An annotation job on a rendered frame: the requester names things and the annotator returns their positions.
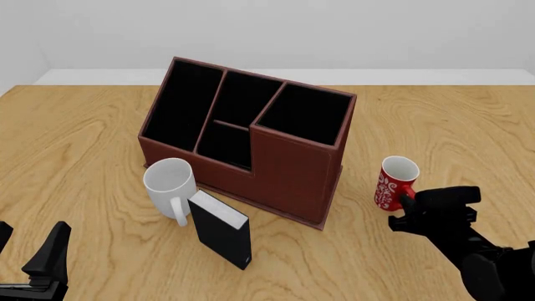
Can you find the red mug with white pattern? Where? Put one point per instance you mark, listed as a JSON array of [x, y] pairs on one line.
[[386, 191]]

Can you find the black book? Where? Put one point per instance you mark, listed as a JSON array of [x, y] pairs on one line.
[[221, 232]]

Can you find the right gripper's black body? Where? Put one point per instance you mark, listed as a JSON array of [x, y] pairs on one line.
[[426, 219]]

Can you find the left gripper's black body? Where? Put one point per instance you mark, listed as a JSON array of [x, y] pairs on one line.
[[29, 291]]

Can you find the red-brown desk caddy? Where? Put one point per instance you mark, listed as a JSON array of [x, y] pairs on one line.
[[292, 175]]

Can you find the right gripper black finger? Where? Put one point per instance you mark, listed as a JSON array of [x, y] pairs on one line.
[[407, 205]]

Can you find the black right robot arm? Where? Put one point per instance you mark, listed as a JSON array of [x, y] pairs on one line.
[[493, 266]]

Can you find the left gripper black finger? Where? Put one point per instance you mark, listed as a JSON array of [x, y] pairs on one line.
[[50, 254], [4, 233]]

